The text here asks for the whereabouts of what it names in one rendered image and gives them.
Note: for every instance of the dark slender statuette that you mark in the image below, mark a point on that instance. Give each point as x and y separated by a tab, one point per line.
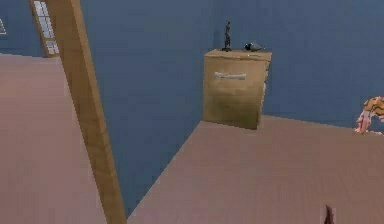
227	37

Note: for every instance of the dark red thin object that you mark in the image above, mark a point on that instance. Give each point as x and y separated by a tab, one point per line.
329	215

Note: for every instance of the small grey dark object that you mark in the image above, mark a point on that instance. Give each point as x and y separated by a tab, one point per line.
253	46

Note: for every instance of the light wooden cabinet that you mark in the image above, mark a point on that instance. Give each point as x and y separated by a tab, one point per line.
233	93

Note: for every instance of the orange pink chair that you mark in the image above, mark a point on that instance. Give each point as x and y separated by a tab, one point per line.
370	113

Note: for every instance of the window with white panes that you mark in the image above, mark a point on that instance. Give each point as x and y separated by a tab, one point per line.
45	26

